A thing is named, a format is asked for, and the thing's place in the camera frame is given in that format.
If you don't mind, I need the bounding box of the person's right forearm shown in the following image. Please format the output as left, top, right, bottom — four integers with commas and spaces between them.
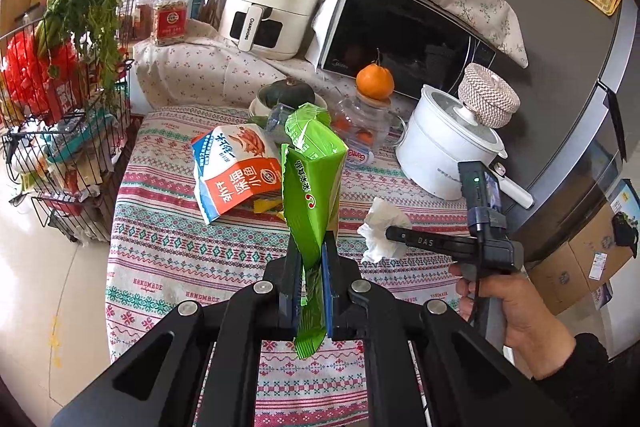
534, 332, 640, 427

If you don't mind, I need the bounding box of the red plastic bag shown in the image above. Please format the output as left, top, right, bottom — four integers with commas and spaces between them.
0, 29, 82, 118

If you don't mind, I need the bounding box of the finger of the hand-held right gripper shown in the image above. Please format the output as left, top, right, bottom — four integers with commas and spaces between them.
385, 226, 482, 259

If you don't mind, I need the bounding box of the orange white snack bag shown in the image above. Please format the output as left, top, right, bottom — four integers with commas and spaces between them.
191, 124, 284, 226

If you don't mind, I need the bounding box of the white tissue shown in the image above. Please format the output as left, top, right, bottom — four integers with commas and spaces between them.
357, 197, 414, 264

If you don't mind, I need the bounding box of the green leafy vegetable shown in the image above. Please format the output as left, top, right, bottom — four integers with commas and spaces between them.
34, 0, 122, 84

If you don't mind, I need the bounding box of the orange with stem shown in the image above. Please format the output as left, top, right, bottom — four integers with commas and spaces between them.
355, 48, 395, 100

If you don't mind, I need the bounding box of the yellow wrapper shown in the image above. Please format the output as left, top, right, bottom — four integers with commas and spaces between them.
252, 198, 287, 219

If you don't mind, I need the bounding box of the green snack bag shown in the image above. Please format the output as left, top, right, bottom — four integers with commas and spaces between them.
280, 102, 350, 361

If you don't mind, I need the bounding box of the white floral cloth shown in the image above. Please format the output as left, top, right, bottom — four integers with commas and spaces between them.
132, 19, 352, 118

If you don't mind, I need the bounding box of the red label glass jar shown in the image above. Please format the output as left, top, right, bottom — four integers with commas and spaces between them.
151, 0, 189, 47

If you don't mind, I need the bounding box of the cream air fryer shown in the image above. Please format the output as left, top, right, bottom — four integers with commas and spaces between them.
218, 0, 327, 62

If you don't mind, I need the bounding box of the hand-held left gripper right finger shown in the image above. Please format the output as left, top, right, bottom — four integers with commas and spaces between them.
322, 241, 572, 427

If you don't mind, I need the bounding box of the black microwave oven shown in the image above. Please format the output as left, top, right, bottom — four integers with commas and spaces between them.
304, 0, 497, 108

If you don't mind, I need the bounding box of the white electric cooking pot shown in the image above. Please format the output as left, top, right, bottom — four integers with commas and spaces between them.
394, 84, 535, 208

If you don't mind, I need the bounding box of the glass teapot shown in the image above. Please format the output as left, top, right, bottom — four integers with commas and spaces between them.
334, 96, 407, 168

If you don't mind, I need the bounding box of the person's right hand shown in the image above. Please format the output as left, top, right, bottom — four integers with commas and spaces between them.
448, 262, 577, 381

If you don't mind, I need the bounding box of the woven lidded basket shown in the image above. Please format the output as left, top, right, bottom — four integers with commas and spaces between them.
457, 62, 521, 129

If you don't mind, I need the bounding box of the large cardboard box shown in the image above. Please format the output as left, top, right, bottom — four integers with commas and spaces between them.
527, 202, 626, 319

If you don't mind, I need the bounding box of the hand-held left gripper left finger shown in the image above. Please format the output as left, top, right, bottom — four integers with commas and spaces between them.
50, 252, 306, 427

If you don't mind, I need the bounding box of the black wire rack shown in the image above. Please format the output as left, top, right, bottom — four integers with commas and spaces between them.
0, 13, 135, 249

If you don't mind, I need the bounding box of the grey refrigerator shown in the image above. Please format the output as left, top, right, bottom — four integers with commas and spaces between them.
492, 0, 640, 358

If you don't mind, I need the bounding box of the dark green squash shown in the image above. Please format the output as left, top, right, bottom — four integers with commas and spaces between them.
257, 76, 316, 108

